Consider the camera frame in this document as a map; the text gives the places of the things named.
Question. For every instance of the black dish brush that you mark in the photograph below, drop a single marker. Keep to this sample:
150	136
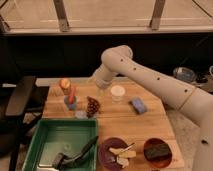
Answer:
61	160

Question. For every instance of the dark red bowl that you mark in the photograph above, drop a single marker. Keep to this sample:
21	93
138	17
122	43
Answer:
157	164

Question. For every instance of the blue sponge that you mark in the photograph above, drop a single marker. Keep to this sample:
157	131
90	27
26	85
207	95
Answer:
138	105

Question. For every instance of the yellow white food pieces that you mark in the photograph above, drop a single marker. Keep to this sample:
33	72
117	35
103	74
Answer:
122	156

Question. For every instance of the green plastic bin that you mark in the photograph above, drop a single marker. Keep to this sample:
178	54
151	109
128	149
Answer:
66	136

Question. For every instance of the purple plate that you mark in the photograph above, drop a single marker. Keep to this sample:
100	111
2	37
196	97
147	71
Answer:
107	158

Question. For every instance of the small blue cup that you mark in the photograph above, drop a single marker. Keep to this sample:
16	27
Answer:
70	106

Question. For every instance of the white lidded plastic cup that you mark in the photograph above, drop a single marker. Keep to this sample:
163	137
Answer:
117	93

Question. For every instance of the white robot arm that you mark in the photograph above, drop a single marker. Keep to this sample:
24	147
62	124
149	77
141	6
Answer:
194	103

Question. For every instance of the black office chair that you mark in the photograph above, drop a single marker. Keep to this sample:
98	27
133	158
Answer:
21	108

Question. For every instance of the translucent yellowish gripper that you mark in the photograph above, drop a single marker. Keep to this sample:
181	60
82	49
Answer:
100	92

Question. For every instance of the glass bowl at right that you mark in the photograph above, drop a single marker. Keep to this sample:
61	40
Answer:
184	74

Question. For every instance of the dark green scouring pad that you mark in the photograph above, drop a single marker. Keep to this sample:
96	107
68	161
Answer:
158	152

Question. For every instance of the red yellow apple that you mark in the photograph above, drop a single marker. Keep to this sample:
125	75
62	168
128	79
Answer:
64	83

